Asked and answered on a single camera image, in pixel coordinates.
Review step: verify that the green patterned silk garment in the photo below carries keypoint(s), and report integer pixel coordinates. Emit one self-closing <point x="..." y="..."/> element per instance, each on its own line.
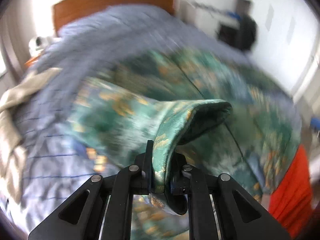
<point x="222" y="116"/>

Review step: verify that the white desk cabinet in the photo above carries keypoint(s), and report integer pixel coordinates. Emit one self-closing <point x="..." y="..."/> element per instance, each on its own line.
<point x="210" y="19"/>

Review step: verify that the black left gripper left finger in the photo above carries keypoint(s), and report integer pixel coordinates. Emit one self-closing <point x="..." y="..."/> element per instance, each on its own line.
<point x="102" y="207"/>

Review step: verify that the black garment on chair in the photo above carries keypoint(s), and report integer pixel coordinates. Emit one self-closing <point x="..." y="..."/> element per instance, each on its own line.
<point x="241" y="38"/>

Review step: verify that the orange red knit sweater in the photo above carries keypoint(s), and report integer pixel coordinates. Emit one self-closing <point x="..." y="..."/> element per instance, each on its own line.
<point x="290" y="204"/>

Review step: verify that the white bedside device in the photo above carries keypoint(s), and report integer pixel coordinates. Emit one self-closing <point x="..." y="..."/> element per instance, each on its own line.
<point x="38" y="44"/>

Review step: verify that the brown wooden headboard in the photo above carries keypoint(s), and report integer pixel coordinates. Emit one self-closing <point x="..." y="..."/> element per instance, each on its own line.
<point x="68" y="11"/>

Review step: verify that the blue plaid bed quilt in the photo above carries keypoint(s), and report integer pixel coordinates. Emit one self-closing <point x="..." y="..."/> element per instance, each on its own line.
<point x="53" y="171"/>

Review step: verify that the beige cloth on bed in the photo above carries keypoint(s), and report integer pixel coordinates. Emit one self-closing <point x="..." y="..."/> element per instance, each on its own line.
<point x="13" y="154"/>

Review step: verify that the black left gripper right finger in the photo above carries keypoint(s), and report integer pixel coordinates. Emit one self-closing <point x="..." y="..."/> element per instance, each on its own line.
<point x="218" y="207"/>

